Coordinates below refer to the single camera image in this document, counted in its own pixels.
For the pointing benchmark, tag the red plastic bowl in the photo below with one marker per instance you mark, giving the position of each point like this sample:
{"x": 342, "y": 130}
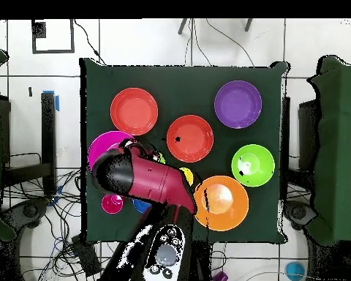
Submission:
{"x": 134, "y": 111}
{"x": 190, "y": 149}

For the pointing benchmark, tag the blue plastic bowl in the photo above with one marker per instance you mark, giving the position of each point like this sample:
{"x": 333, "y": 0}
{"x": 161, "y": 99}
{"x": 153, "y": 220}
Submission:
{"x": 140, "y": 206}

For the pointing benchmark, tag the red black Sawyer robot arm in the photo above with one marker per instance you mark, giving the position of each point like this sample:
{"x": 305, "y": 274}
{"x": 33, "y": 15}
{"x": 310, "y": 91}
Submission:
{"x": 152, "y": 178}

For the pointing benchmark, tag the yellow plastic cup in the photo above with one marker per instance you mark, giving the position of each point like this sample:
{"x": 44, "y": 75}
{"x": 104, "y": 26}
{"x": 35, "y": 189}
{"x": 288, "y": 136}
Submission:
{"x": 188, "y": 175}

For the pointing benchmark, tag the dark green tablecloth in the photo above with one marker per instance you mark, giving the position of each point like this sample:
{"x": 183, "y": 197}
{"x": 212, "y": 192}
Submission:
{"x": 178, "y": 87}

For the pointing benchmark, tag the pink plastic bowl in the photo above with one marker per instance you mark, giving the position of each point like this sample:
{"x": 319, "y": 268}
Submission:
{"x": 101, "y": 146}

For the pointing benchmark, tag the orange plastic bowl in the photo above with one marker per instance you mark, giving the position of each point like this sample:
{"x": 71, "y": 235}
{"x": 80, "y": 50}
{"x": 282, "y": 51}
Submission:
{"x": 228, "y": 210}

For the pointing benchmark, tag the purple plastic bowl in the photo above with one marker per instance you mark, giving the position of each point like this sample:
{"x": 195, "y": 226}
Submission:
{"x": 237, "y": 104}

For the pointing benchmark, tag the red plastic cup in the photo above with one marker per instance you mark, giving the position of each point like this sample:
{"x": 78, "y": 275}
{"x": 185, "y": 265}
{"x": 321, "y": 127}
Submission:
{"x": 109, "y": 205}

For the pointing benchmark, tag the green plastic bowl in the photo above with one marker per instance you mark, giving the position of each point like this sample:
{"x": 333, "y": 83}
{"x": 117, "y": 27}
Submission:
{"x": 257, "y": 172}

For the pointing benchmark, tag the grey tripod leg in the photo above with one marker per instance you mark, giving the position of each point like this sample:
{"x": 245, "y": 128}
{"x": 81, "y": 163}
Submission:
{"x": 248, "y": 25}
{"x": 182, "y": 27}

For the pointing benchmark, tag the purple small object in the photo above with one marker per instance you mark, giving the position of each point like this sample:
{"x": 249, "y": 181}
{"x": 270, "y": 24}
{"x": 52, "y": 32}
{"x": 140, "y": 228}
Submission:
{"x": 220, "y": 276}

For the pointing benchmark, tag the blue tape strip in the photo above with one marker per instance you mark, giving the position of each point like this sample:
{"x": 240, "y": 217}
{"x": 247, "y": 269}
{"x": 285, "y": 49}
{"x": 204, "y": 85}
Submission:
{"x": 57, "y": 103}

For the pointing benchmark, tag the black metal stand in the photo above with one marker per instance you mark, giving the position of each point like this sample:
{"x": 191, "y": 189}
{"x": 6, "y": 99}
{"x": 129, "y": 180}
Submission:
{"x": 307, "y": 131}
{"x": 48, "y": 131}

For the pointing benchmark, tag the black power strip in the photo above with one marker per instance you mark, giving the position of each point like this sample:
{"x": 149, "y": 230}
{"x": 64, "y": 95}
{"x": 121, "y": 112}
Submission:
{"x": 86, "y": 257}

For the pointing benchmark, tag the blue round object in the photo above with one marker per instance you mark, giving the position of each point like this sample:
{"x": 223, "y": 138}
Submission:
{"x": 294, "y": 270}

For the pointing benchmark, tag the black square floor frame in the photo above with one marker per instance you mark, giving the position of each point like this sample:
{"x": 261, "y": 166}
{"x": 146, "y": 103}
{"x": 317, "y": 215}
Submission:
{"x": 52, "y": 51}

